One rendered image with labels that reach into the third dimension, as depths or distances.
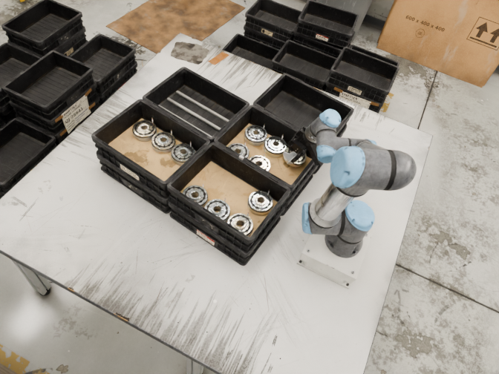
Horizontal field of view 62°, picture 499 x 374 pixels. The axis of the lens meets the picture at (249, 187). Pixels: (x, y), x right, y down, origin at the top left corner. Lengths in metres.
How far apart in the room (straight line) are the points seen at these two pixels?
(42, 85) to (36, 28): 0.57
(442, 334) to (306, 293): 1.19
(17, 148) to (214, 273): 1.55
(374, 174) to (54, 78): 2.13
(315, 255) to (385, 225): 0.44
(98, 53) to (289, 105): 1.52
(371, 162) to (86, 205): 1.22
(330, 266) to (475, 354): 1.31
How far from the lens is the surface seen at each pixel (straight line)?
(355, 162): 1.15
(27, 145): 2.79
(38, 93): 2.75
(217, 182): 1.76
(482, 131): 3.92
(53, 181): 2.01
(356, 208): 1.57
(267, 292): 1.69
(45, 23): 3.28
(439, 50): 4.27
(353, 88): 2.87
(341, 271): 1.69
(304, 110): 2.13
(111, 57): 3.10
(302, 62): 3.19
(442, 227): 3.09
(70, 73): 2.84
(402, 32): 4.24
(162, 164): 1.82
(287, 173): 1.84
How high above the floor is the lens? 2.25
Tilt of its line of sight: 54 degrees down
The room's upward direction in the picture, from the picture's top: 11 degrees clockwise
